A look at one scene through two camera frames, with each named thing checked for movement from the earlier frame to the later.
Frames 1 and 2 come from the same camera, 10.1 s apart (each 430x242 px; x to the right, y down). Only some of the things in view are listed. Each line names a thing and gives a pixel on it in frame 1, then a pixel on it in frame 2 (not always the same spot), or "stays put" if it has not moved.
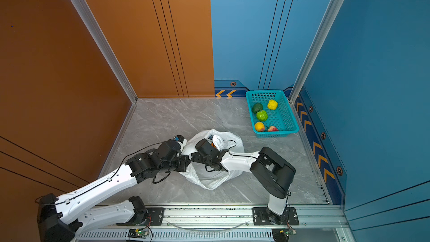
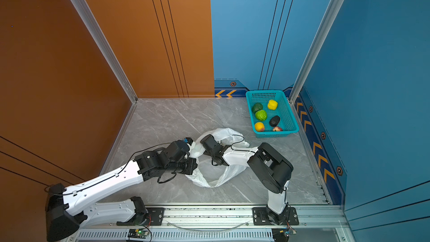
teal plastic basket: [283, 117] stays put
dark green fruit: [257, 107] stays put
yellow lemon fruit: [272, 105] stays put
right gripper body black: [199, 157] → [210, 154]
